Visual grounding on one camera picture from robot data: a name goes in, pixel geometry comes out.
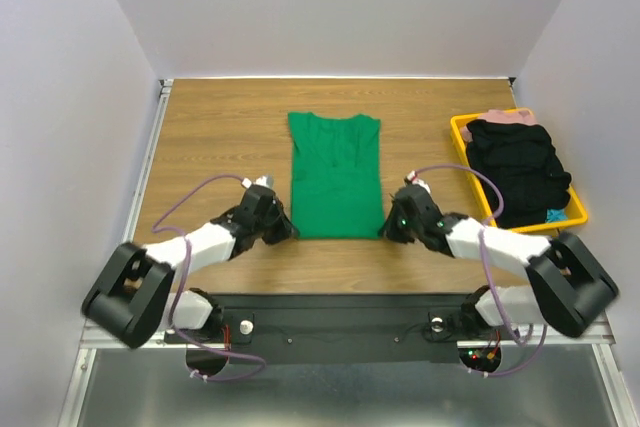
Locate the green t shirt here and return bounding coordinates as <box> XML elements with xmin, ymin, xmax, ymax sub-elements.
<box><xmin>288</xmin><ymin>112</ymin><xmax>385</xmax><ymax>240</ymax></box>

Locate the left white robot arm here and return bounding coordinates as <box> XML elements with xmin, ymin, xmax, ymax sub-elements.
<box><xmin>81</xmin><ymin>184</ymin><xmax>298</xmax><ymax>349</ymax></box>

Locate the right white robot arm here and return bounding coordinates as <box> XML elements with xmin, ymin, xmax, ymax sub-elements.
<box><xmin>380</xmin><ymin>183</ymin><xmax>619</xmax><ymax>338</ymax></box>

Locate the black t shirt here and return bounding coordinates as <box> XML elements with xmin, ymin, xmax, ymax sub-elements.
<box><xmin>466</xmin><ymin>120</ymin><xmax>572</xmax><ymax>228</ymax></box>

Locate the teal t shirt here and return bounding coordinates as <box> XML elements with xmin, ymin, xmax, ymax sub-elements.
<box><xmin>545</xmin><ymin>209</ymin><xmax>569</xmax><ymax>223</ymax></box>

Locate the pink t shirt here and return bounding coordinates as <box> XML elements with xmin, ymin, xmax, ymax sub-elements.
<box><xmin>476</xmin><ymin>109</ymin><xmax>537</xmax><ymax>126</ymax></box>

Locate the yellow plastic bin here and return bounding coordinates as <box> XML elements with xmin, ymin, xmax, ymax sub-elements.
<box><xmin>450</xmin><ymin>108</ymin><xmax>588</xmax><ymax>234</ymax></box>

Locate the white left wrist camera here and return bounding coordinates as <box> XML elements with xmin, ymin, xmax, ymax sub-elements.
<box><xmin>241</xmin><ymin>175</ymin><xmax>274</xmax><ymax>189</ymax></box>

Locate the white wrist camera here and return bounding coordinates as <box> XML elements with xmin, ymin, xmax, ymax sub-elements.
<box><xmin>241</xmin><ymin>175</ymin><xmax>274</xmax><ymax>189</ymax></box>
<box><xmin>404</xmin><ymin>170</ymin><xmax>431</xmax><ymax>193</ymax></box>

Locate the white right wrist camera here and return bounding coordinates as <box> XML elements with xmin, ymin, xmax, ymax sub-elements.
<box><xmin>404</xmin><ymin>170</ymin><xmax>431</xmax><ymax>193</ymax></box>

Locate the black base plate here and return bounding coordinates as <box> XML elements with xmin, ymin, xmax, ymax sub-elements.
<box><xmin>192</xmin><ymin>293</ymin><xmax>499</xmax><ymax>365</ymax></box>

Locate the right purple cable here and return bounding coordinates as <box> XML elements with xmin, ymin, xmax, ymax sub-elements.
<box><xmin>407</xmin><ymin>164</ymin><xmax>549</xmax><ymax>381</ymax></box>

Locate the aluminium mounting rail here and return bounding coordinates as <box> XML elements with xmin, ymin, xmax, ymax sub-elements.
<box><xmin>79</xmin><ymin>302</ymin><xmax>616</xmax><ymax>349</ymax></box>

